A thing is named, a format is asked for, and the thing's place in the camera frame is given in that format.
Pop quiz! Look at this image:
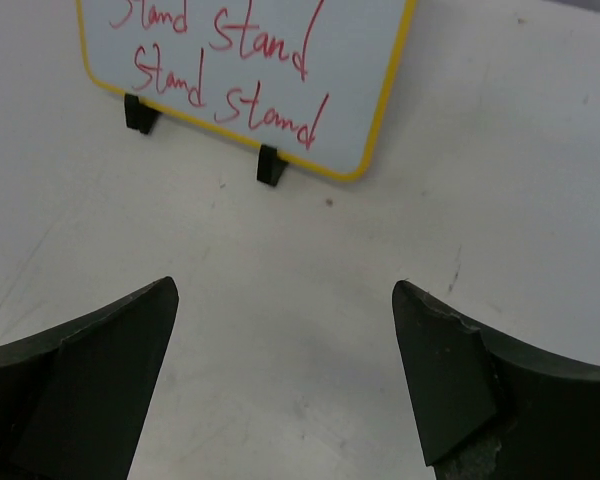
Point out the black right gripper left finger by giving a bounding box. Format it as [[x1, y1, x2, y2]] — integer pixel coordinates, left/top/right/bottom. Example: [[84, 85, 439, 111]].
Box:
[[0, 277, 178, 479]]

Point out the black metal whiteboard stand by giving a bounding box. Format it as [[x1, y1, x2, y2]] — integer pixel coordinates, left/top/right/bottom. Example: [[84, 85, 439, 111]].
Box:
[[123, 93, 289, 188]]

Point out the yellow framed whiteboard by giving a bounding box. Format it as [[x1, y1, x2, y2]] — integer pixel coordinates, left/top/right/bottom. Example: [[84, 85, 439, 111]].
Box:
[[76, 1, 415, 181]]

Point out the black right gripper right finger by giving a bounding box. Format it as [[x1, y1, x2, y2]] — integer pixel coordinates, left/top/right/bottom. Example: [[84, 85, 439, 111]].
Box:
[[392, 280, 600, 479]]

